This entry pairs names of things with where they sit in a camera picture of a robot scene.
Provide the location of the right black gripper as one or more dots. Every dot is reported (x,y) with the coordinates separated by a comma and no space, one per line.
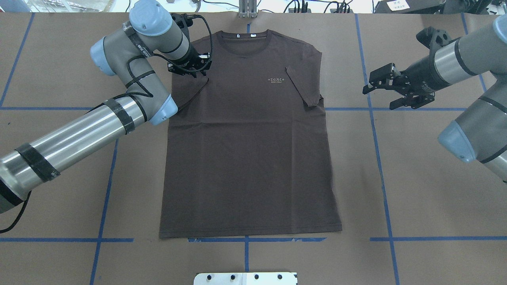
(419,72)

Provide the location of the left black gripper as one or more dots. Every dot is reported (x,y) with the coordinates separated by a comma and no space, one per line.
(190,60)

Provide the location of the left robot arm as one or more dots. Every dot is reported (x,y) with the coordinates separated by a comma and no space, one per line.
(150,31)

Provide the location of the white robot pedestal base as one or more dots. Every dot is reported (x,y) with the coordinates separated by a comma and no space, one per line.
(247,278)

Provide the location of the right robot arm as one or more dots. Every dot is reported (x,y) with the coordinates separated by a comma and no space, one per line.
(478,133)

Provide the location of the dark brown t-shirt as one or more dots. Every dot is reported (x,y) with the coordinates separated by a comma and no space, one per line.
(247,152)

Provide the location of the aluminium camera post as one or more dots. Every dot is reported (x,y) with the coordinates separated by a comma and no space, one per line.
(247,9)

